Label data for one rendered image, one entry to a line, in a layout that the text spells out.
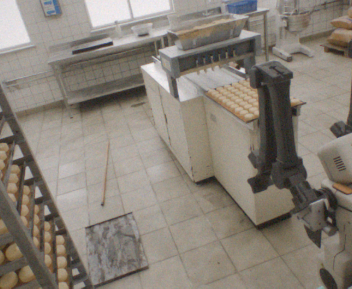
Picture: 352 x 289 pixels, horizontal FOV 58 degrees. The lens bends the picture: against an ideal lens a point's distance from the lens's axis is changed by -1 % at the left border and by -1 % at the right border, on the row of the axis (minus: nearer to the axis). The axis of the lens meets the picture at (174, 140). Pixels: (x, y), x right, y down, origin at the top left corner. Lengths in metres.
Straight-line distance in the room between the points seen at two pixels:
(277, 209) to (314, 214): 1.23
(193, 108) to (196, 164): 0.50
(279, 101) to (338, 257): 0.66
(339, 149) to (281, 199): 1.24
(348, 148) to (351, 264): 0.49
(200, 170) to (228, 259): 0.83
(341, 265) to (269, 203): 0.96
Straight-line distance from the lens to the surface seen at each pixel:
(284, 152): 1.18
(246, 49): 2.67
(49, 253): 1.27
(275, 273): 2.22
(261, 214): 2.33
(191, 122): 2.53
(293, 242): 2.39
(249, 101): 2.08
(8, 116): 1.22
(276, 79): 1.09
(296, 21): 5.69
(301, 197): 1.18
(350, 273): 1.49
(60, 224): 1.44
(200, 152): 2.68
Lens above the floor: 1.75
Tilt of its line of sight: 28 degrees down
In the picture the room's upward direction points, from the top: 11 degrees counter-clockwise
